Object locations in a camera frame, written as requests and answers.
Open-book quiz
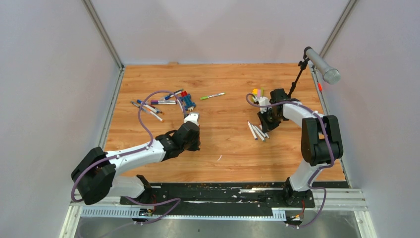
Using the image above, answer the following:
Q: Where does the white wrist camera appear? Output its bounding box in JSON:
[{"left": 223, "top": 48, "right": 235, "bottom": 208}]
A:
[
  {"left": 257, "top": 96, "right": 270, "bottom": 114},
  {"left": 184, "top": 112, "right": 200, "bottom": 126}
]

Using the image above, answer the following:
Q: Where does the silver microphone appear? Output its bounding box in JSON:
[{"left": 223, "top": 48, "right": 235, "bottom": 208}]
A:
[{"left": 304, "top": 47, "right": 341, "bottom": 85}]

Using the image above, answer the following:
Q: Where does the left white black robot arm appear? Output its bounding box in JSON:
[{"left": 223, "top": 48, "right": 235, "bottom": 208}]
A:
[{"left": 71, "top": 121, "right": 200, "bottom": 205}]

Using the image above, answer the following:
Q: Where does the blue capped pen left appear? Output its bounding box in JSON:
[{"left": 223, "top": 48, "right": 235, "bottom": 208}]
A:
[{"left": 144, "top": 104, "right": 163, "bottom": 114}]

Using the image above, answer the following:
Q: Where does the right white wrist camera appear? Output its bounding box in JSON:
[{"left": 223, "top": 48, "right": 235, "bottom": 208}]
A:
[{"left": 257, "top": 96, "right": 270, "bottom": 114}]

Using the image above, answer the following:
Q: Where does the colourful block stack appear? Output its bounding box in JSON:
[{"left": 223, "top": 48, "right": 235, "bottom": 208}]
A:
[{"left": 252, "top": 88, "right": 263, "bottom": 98}]

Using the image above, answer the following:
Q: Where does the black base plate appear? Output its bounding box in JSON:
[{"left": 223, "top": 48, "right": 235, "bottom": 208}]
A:
[{"left": 137, "top": 182, "right": 315, "bottom": 216}]

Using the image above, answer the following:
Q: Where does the blue capped pen upper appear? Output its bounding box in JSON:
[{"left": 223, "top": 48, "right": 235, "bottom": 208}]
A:
[{"left": 161, "top": 89, "right": 184, "bottom": 101}]

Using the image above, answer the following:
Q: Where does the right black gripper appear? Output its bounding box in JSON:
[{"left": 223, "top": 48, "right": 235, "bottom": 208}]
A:
[{"left": 258, "top": 107, "right": 283, "bottom": 133}]

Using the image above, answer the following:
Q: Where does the grey pen far left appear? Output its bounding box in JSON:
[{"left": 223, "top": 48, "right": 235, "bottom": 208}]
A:
[{"left": 130, "top": 101, "right": 150, "bottom": 114}]

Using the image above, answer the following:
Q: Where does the blue capped pen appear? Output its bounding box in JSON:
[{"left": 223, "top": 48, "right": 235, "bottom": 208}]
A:
[
  {"left": 144, "top": 104, "right": 163, "bottom": 114},
  {"left": 161, "top": 89, "right": 184, "bottom": 101}
]

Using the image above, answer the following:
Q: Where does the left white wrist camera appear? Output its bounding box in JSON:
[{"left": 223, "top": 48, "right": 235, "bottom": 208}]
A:
[{"left": 184, "top": 112, "right": 200, "bottom": 126}]

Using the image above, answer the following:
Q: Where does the black microphone stand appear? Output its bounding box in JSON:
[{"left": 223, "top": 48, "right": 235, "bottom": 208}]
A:
[{"left": 287, "top": 56, "right": 309, "bottom": 98}]

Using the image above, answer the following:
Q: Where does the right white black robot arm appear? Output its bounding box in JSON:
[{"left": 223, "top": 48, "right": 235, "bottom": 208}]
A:
[{"left": 253, "top": 89, "right": 344, "bottom": 207}]

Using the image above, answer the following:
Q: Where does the blue red block toy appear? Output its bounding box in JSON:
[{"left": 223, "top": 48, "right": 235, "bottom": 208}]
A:
[{"left": 180, "top": 91, "right": 196, "bottom": 112}]

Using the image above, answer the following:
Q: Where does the white pen body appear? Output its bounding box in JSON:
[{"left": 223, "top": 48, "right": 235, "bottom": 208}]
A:
[{"left": 247, "top": 121, "right": 258, "bottom": 140}]

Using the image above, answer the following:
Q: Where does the slotted cable duct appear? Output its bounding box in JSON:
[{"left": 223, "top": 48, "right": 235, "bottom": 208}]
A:
[{"left": 80, "top": 206, "right": 287, "bottom": 221}]

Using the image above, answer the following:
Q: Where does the green capped white pen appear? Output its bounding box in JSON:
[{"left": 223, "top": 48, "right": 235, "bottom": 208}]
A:
[{"left": 200, "top": 92, "right": 226, "bottom": 101}]

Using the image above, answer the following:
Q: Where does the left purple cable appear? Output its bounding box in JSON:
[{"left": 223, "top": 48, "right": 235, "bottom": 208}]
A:
[{"left": 70, "top": 90, "right": 189, "bottom": 224}]

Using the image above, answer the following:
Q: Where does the orange capped pen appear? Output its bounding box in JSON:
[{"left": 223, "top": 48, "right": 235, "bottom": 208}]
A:
[{"left": 149, "top": 111, "right": 164, "bottom": 122}]

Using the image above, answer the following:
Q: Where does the black capped pen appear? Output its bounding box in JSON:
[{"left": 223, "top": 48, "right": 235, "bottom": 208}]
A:
[{"left": 259, "top": 125, "right": 269, "bottom": 138}]

